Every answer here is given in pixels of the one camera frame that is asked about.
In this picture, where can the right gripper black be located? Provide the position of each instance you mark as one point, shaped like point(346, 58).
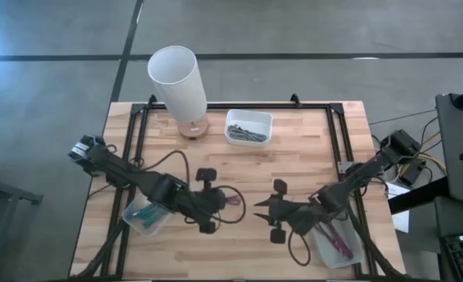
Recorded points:
point(290, 215)

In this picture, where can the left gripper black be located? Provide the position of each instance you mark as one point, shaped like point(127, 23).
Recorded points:
point(209, 201)

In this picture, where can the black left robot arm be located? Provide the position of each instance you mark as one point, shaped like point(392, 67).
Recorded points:
point(137, 178)

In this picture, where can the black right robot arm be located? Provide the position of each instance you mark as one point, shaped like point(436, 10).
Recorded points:
point(364, 172)

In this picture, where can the translucent grey plastic bin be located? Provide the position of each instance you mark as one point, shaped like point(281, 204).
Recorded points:
point(325, 254)

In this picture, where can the white plastic bin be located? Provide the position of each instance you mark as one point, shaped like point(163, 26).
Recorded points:
point(250, 117)

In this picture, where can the clear plastic bin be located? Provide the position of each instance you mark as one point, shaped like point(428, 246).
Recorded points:
point(149, 232)

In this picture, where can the white paper sheet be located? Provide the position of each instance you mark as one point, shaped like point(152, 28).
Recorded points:
point(395, 190)
point(401, 222)

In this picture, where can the white shade wooden base lamp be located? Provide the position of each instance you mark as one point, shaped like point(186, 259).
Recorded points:
point(176, 78)

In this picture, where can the black power box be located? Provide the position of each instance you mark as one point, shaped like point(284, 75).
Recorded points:
point(413, 176)

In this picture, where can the black desk bar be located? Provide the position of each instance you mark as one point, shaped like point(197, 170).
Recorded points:
point(419, 196)

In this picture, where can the dark grey desk surface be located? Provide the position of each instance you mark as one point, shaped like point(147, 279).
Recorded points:
point(454, 156)

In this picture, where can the black metal stand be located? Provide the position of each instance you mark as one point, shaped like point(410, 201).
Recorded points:
point(4, 192)

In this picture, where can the grey metal bracket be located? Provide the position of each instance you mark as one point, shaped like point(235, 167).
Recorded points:
point(344, 167)

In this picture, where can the black aluminium table frame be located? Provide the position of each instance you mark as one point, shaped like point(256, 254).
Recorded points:
point(254, 105)

